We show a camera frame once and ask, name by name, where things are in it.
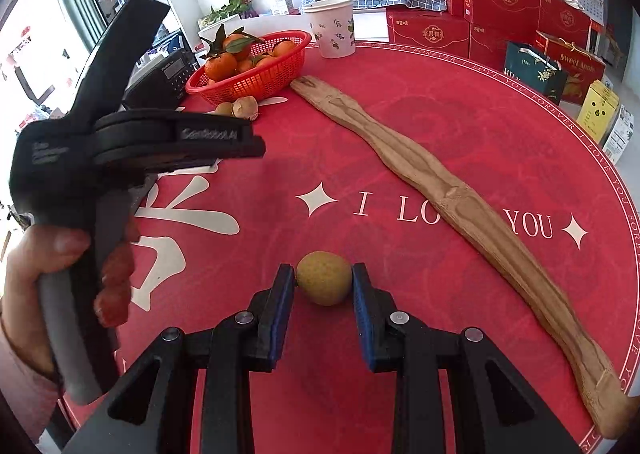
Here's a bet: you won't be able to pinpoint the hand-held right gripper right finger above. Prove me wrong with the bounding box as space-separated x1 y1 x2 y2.
351 262 581 454

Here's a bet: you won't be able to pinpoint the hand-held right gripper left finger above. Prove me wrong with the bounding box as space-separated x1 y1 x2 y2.
62 263 296 454

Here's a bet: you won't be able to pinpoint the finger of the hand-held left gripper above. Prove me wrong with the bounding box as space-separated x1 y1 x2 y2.
165 134 267 161
127 156 221 187

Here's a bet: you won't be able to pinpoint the large round longan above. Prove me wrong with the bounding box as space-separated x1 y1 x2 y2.
296 251 353 306

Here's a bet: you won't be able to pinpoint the person's left forearm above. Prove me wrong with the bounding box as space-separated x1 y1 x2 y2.
0 299 63 442

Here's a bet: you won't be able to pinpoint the person's left hand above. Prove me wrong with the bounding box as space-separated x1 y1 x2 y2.
1 219 142 370

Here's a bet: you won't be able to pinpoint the red plastic basket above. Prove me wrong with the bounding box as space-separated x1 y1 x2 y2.
186 30 312 107

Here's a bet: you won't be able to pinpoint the pile of leafy tangerines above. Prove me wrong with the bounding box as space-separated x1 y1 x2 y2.
204 25 297 82

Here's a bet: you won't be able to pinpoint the black radio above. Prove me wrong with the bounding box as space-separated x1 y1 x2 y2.
122 50 203 110

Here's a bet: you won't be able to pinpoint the green potted plant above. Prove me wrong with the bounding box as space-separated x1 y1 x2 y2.
200 0 253 27

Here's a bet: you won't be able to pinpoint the long wooden strip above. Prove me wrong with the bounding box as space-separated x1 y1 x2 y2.
290 75 640 440

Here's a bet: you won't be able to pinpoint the small white boxes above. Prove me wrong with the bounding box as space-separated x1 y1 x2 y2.
252 0 303 16

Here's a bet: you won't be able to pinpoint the floral paper cup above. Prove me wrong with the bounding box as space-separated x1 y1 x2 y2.
302 0 357 59

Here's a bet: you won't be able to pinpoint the dark green gift bag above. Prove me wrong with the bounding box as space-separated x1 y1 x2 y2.
502 41 568 106

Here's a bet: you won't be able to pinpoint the yellow carton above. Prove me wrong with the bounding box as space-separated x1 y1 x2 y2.
576 80 621 144

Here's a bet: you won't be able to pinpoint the white carton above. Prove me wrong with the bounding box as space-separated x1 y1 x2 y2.
602 104 636 165

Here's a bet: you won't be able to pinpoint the red gift bag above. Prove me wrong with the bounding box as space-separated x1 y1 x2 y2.
535 30 606 106

